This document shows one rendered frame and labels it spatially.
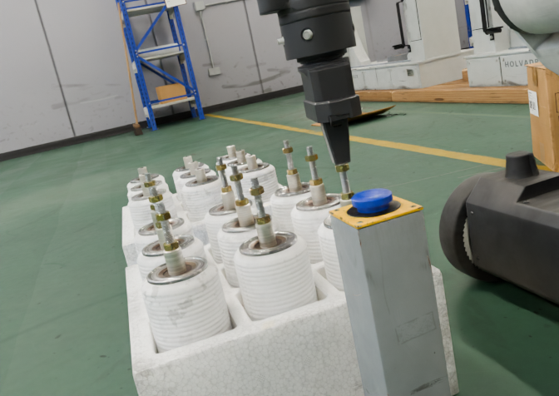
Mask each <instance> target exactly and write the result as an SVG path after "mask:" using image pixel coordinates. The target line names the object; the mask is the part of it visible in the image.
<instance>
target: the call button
mask: <svg viewBox="0 0 559 396"><path fill-rule="evenodd" d="M392 200H393V195H392V191H390V190H387V189H382V188H378V189H370V190H366V191H360V192H359V193H356V194H355V195H354V196H353V197H352V198H351V201H352V206H353V207H355V208H357V211H358V212H359V213H375V212H380V211H382V210H386V209H388V208H389V207H390V205H389V202H391V201H392Z"/></svg>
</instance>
